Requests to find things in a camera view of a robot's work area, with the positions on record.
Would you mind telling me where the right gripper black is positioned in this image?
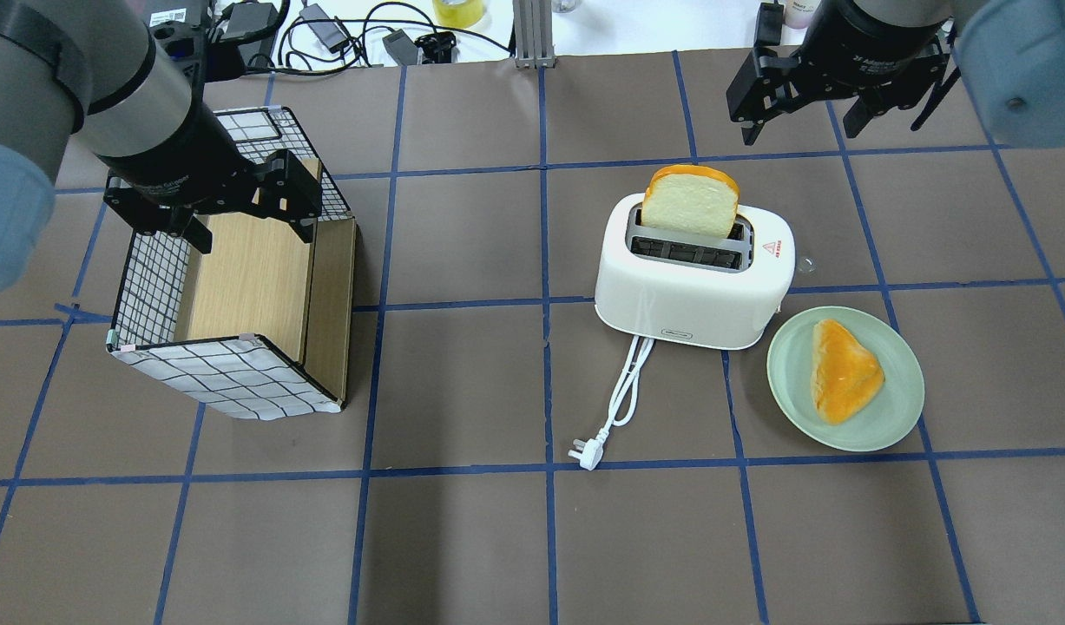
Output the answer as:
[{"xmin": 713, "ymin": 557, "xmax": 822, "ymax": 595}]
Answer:
[{"xmin": 740, "ymin": 1, "xmax": 951, "ymax": 146}]

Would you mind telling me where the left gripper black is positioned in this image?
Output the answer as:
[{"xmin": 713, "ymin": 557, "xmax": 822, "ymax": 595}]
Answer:
[{"xmin": 103, "ymin": 112, "xmax": 323, "ymax": 254}]

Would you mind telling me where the white toaster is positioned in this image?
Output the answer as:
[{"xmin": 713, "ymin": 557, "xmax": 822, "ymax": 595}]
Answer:
[{"xmin": 595, "ymin": 194, "xmax": 797, "ymax": 351}]

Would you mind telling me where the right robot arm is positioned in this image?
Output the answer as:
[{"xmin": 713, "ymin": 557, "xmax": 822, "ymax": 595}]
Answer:
[{"xmin": 726, "ymin": 1, "xmax": 1065, "ymax": 148}]

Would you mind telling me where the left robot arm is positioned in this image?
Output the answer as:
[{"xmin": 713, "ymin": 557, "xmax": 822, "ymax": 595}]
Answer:
[{"xmin": 0, "ymin": 1, "xmax": 322, "ymax": 292}]

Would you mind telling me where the toast slice in toaster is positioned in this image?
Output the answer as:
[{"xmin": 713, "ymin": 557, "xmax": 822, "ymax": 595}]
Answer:
[{"xmin": 640, "ymin": 165, "xmax": 741, "ymax": 239}]

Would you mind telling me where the wooden board in basket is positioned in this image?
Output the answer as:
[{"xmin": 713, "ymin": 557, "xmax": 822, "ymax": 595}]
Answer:
[{"xmin": 173, "ymin": 157, "xmax": 358, "ymax": 404}]

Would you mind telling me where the black power adapter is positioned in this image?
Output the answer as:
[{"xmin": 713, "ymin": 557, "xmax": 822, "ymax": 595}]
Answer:
[{"xmin": 299, "ymin": 3, "xmax": 351, "ymax": 53}]

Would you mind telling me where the toast slice on plate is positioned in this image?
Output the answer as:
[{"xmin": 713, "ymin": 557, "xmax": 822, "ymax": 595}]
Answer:
[{"xmin": 810, "ymin": 318, "xmax": 885, "ymax": 424}]

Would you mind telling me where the green plate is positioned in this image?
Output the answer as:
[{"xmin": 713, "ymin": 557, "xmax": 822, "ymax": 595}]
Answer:
[{"xmin": 766, "ymin": 306, "xmax": 925, "ymax": 453}]

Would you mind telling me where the yellow tape roll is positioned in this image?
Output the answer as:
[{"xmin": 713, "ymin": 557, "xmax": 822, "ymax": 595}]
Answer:
[{"xmin": 432, "ymin": 0, "xmax": 487, "ymax": 30}]

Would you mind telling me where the wire grid basket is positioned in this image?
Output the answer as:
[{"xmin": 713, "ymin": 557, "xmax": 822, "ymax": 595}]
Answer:
[{"xmin": 105, "ymin": 106, "xmax": 358, "ymax": 420}]

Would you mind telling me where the aluminium frame post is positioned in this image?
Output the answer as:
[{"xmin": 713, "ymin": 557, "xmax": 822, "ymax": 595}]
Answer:
[{"xmin": 512, "ymin": 0, "xmax": 557, "ymax": 69}]

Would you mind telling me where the white toaster power cord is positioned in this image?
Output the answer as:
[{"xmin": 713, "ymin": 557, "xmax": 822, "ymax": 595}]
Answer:
[{"xmin": 569, "ymin": 335, "xmax": 656, "ymax": 471}]

